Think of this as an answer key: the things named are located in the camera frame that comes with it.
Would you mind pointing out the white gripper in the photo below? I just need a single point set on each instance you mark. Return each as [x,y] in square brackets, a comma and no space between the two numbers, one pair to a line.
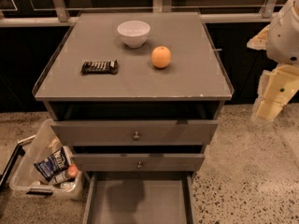
[284,39]

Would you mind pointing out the orange fruit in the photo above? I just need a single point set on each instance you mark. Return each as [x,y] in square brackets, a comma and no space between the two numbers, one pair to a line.
[161,57]

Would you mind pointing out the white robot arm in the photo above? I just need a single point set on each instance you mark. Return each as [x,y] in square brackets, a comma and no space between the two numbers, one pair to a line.
[280,40]

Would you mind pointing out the grey top drawer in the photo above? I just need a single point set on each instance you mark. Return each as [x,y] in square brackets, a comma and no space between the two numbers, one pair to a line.
[135,132]

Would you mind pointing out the grey drawer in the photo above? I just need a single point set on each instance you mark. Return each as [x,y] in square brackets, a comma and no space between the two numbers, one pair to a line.
[140,198]
[135,132]
[138,162]

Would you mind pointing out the grey drawer cabinet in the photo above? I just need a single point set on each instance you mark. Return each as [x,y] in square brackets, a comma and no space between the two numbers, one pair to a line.
[193,86]

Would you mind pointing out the grey middle drawer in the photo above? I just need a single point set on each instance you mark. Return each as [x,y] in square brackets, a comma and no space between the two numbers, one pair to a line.
[138,162]

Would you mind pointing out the grey bottom drawer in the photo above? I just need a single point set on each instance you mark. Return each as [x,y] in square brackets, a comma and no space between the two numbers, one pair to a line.
[140,198]

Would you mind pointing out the white ceramic bowl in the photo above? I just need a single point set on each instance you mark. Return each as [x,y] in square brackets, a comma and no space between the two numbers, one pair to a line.
[134,33]

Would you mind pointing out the black snack bar wrapper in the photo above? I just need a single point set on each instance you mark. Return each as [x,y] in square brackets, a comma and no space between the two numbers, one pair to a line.
[100,67]

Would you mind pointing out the red apple in bin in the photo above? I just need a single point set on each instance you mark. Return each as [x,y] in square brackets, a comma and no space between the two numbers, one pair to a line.
[72,171]

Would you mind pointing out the blue chip bag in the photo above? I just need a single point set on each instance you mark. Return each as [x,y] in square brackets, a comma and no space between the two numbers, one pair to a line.
[55,163]

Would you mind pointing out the clear plastic storage bin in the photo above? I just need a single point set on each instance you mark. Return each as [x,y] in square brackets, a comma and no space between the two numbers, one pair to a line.
[27,179]

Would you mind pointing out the black bin lid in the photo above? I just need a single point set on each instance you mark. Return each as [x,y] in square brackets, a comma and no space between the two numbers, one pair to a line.
[17,152]

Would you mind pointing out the metal window railing frame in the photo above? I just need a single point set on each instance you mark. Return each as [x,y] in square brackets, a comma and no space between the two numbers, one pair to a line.
[64,12]

